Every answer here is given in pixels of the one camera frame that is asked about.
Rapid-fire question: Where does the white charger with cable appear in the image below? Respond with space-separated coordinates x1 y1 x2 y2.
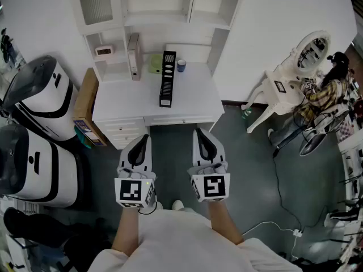
240 221 303 260

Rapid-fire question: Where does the white and black robot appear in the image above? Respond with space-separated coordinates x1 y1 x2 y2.
1 54 79 141
0 123 86 209

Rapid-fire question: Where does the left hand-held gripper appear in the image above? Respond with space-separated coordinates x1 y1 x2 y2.
114 134 158 209

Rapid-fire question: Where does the person's white shirt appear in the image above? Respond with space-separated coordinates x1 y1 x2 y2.
90 207 303 272

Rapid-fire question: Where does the black bag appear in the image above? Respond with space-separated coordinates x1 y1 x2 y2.
4 207 111 272

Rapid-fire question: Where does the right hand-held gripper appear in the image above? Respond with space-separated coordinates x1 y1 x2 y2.
187 127 231 203

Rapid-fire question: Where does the black perforated file holder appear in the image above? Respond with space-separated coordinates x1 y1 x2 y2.
158 50 177 108

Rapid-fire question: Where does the white desk with hutch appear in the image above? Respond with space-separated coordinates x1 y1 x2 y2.
72 0 246 150

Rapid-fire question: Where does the pink alarm clock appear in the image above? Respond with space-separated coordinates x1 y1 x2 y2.
95 44 114 57

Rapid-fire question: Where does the tall beige rectangular box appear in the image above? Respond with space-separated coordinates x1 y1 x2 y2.
127 32 142 82

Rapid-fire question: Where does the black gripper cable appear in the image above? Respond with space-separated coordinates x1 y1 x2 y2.
138 201 158 215

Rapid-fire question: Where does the brown cardboard box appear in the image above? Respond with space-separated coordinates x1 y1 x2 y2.
72 68 107 147

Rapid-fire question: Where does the person's right forearm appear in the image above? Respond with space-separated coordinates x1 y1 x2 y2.
206 201 245 246

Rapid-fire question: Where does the black floor cable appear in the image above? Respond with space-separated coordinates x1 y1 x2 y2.
272 148 304 232

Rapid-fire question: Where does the green desk fan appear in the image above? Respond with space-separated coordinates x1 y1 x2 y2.
147 54 164 75

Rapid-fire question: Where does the person's left forearm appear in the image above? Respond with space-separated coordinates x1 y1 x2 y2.
111 207 142 257

